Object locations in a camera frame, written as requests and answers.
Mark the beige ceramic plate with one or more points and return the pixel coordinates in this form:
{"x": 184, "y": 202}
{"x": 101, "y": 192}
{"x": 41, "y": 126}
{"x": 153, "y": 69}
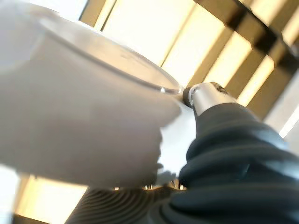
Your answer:
{"x": 81, "y": 112}

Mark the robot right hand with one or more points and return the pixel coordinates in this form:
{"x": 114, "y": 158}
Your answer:
{"x": 233, "y": 168}

